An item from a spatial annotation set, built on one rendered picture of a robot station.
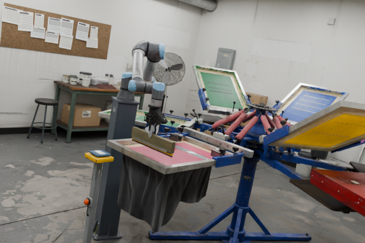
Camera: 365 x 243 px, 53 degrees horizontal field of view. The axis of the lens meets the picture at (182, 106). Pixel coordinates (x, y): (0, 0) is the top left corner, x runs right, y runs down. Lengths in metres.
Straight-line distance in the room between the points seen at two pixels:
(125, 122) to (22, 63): 3.23
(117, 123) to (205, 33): 5.43
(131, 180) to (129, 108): 0.72
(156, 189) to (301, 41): 5.08
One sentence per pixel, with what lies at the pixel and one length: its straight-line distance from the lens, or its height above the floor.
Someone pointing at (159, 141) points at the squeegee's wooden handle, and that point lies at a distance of 2.36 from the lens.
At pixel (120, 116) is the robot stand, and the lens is 3.02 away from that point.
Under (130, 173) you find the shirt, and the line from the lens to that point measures 2.56.
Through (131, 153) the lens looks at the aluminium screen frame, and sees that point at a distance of 2.38.
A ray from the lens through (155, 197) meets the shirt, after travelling 2.40.
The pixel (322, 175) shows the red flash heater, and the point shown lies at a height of 1.10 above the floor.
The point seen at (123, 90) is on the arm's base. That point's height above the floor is 1.28.
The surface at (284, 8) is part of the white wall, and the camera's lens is 7.24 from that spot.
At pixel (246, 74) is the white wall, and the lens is 7.43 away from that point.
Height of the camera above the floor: 1.66
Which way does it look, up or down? 8 degrees down
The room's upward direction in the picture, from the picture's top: 10 degrees clockwise
